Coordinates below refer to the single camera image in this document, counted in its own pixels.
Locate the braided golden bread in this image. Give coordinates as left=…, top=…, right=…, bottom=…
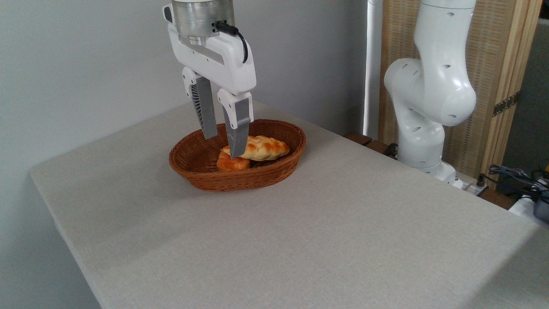
left=220, top=135, right=291, bottom=162

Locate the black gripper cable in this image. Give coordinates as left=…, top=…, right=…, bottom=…
left=214, top=20, right=249, bottom=64

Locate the metal screen hinge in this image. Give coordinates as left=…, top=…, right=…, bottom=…
left=492, top=91, right=522, bottom=117

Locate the bundle of dark cables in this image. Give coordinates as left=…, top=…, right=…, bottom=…
left=487, top=164, right=549, bottom=203

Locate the silver wrist flange cylinder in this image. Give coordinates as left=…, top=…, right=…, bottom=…
left=171, top=0, right=236, bottom=46

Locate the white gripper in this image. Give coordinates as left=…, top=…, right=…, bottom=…
left=163, top=4, right=257, bottom=160

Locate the grey tablecloth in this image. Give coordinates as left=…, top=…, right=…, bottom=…
left=29, top=101, right=549, bottom=309

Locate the round orange bread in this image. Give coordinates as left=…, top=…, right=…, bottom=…
left=217, top=150, right=251, bottom=173

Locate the dark brown wooden bench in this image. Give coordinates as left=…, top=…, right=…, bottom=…
left=343, top=131, right=399, bottom=158

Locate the white vertical pole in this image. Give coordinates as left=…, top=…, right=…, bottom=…
left=362, top=0, right=383, bottom=140

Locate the brown wicker basket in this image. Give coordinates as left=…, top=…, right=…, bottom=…
left=169, top=119, right=307, bottom=192

